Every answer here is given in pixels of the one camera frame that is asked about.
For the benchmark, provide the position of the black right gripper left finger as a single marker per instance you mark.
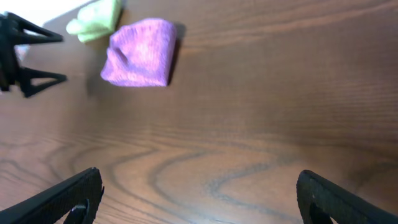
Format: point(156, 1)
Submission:
point(78, 198)

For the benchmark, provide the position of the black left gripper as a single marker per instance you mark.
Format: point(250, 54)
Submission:
point(17, 30)

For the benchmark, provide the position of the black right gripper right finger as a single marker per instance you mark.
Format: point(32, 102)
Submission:
point(322, 201)

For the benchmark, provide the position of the purple cloth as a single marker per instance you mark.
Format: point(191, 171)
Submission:
point(140, 54)

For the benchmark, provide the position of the folded green cloth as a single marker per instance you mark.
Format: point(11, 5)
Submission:
point(95, 20)

